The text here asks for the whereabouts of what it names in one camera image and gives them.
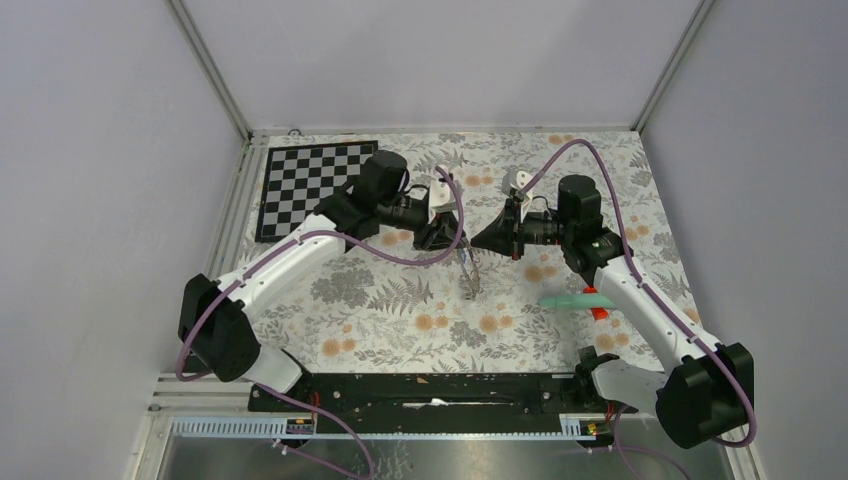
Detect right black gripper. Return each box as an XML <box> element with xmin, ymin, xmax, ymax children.
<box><xmin>471</xmin><ymin>199</ymin><xmax>574</xmax><ymax>262</ymax></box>

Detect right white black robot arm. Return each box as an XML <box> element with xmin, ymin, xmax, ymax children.
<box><xmin>471</xmin><ymin>171</ymin><xmax>754</xmax><ymax>448</ymax></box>

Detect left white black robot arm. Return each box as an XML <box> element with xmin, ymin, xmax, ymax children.
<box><xmin>175</xmin><ymin>150</ymin><xmax>464</xmax><ymax>411</ymax></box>

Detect floral table mat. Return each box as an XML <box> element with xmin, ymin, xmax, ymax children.
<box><xmin>254</xmin><ymin>131</ymin><xmax>700</xmax><ymax>373</ymax></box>

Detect teal cylindrical tool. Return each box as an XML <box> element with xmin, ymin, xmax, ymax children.
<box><xmin>538</xmin><ymin>293</ymin><xmax>616</xmax><ymax>310</ymax></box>

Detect orange plastic piece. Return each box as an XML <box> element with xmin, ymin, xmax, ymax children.
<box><xmin>583</xmin><ymin>286</ymin><xmax>609</xmax><ymax>321</ymax></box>

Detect black white checkerboard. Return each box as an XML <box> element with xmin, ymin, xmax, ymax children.
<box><xmin>254</xmin><ymin>140</ymin><xmax>378</xmax><ymax>243</ymax></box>

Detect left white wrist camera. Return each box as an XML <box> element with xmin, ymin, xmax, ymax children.
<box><xmin>426</xmin><ymin>178</ymin><xmax>458</xmax><ymax>219</ymax></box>

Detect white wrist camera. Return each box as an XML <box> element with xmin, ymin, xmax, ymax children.
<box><xmin>426</xmin><ymin>178</ymin><xmax>458</xmax><ymax>219</ymax></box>
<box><xmin>501</xmin><ymin>169</ymin><xmax>533</xmax><ymax>220</ymax></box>

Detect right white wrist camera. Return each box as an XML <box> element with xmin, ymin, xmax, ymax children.
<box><xmin>501</xmin><ymin>169</ymin><xmax>533</xmax><ymax>220</ymax></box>

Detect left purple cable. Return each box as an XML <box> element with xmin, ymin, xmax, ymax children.
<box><xmin>174</xmin><ymin>165</ymin><xmax>466</xmax><ymax>480</ymax></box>

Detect purple cable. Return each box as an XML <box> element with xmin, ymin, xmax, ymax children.
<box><xmin>519</xmin><ymin>138</ymin><xmax>759</xmax><ymax>480</ymax></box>
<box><xmin>174</xmin><ymin>165</ymin><xmax>466</xmax><ymax>480</ymax></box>

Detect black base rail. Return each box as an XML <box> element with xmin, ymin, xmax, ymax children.
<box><xmin>247</xmin><ymin>373</ymin><xmax>621</xmax><ymax>435</ymax></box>

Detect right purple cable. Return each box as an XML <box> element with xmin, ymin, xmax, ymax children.
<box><xmin>519</xmin><ymin>138</ymin><xmax>759</xmax><ymax>480</ymax></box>

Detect slotted cable duct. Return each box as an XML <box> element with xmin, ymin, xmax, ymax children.
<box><xmin>171</xmin><ymin>412</ymin><xmax>600</xmax><ymax>441</ymax></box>

